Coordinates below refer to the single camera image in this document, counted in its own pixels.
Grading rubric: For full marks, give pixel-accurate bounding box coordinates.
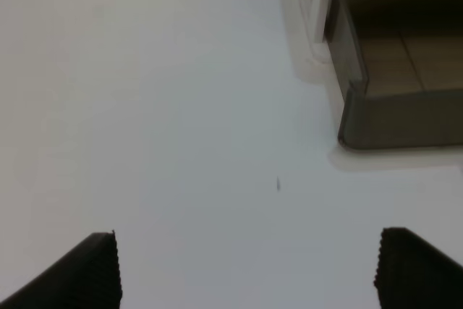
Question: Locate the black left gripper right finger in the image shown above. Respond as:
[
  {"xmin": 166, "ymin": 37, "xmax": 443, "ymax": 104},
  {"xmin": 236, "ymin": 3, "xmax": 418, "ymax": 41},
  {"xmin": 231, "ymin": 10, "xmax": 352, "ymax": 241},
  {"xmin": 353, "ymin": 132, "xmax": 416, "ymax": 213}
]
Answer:
[{"xmin": 373, "ymin": 227, "xmax": 462, "ymax": 308}]

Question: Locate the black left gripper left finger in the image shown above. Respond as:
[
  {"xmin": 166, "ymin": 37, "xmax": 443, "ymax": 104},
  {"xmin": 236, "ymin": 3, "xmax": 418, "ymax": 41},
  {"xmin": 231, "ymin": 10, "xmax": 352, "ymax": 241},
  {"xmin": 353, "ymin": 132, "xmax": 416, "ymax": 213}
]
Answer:
[{"xmin": 1, "ymin": 232, "xmax": 123, "ymax": 308}]

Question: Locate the smoky grey bottom drawer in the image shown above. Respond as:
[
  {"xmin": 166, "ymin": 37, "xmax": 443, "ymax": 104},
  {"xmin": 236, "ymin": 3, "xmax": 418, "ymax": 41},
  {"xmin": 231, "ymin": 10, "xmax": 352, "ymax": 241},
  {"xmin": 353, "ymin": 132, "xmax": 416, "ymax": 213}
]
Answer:
[{"xmin": 325, "ymin": 0, "xmax": 462, "ymax": 151}]

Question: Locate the white drawer unit frame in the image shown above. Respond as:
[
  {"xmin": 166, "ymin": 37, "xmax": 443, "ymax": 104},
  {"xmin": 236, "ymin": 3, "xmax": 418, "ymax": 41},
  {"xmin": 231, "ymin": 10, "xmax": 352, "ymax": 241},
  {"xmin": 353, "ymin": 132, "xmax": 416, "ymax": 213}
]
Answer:
[{"xmin": 278, "ymin": 0, "xmax": 463, "ymax": 82}]

